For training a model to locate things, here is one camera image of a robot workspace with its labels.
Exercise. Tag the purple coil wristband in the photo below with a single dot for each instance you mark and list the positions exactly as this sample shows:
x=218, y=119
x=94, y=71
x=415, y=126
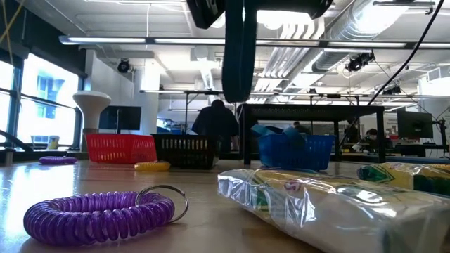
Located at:
x=58, y=160
x=52, y=218

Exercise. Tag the yellow green crayon box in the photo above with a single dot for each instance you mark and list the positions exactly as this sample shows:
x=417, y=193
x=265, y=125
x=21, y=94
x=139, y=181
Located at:
x=316, y=211
x=404, y=179

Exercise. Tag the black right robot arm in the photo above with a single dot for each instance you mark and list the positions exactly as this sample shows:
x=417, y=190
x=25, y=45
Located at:
x=299, y=7

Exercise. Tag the dark office desk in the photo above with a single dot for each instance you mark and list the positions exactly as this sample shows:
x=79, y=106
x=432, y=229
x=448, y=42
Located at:
x=415, y=149

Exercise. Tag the long ceiling light bar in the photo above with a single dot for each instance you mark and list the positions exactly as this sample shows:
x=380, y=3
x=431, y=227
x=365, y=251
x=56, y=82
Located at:
x=116, y=40

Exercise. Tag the person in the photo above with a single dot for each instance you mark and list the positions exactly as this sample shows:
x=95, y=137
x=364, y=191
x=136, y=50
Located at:
x=301, y=129
x=376, y=138
x=216, y=123

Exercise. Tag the black computer monitor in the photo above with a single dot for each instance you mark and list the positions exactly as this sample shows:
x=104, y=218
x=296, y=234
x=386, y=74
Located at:
x=415, y=124
x=119, y=117

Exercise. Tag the black plastic basket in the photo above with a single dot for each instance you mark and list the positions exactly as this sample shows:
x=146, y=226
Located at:
x=186, y=151

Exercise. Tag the black perforated metal shelf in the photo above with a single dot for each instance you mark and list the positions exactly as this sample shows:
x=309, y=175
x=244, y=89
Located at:
x=309, y=111

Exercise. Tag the white mushroom lamp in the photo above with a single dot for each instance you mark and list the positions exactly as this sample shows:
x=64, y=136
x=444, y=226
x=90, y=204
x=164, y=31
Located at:
x=92, y=105

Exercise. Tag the red plastic basket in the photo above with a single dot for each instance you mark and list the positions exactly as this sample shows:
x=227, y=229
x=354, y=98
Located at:
x=119, y=147

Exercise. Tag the yellow coil wristband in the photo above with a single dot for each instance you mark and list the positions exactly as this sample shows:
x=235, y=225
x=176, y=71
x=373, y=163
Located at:
x=151, y=166

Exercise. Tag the blue plastic basket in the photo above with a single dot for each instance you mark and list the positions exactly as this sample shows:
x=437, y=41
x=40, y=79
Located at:
x=309, y=154

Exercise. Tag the yellow container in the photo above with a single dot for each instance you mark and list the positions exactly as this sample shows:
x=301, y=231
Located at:
x=53, y=142

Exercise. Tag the black ceiling camera cluster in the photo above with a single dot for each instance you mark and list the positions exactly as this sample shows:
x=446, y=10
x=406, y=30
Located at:
x=358, y=62

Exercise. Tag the black aluminium rig frame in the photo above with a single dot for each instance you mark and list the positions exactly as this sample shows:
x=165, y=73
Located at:
x=21, y=154

